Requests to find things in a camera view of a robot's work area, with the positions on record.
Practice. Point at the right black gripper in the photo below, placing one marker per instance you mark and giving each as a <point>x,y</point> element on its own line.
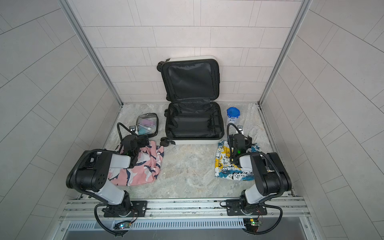
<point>240,139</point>

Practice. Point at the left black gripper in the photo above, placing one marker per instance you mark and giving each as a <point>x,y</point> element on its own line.
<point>142,139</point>

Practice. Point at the clear black-trimmed toiletry bag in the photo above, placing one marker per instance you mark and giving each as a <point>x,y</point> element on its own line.
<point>148,125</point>

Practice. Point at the pink shark print shorts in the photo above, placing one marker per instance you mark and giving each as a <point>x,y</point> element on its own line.
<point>146,170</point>

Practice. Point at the yellow blue print shorts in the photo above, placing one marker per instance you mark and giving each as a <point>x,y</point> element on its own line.
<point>225,169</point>

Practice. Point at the clear container blue lid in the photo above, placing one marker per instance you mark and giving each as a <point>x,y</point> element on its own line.
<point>233,116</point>

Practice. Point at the white black-lined carry-on suitcase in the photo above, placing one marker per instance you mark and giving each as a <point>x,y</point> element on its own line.
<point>193,117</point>

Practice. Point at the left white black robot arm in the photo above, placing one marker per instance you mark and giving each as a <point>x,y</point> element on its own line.
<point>90,175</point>

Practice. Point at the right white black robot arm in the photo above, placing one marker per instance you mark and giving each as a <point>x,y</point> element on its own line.
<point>271,179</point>

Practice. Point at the right green circuit board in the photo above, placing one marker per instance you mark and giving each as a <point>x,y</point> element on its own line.
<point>252,225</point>

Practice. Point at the green circuit board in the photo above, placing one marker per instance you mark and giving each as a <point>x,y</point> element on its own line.
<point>252,225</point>
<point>122,225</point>

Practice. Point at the left green circuit board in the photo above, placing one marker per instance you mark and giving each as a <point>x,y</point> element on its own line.
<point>122,225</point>

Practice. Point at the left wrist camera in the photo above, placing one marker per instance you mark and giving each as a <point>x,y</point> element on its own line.
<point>133,129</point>

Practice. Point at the aluminium mounting rail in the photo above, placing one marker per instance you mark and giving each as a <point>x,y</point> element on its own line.
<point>218,208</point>

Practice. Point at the right aluminium corner post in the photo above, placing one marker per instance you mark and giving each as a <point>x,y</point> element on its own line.
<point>288,42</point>

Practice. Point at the aluminium corner post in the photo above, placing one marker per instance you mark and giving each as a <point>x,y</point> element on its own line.
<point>288,42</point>
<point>69,13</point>

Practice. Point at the left aluminium corner post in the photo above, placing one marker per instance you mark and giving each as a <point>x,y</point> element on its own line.
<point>69,13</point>

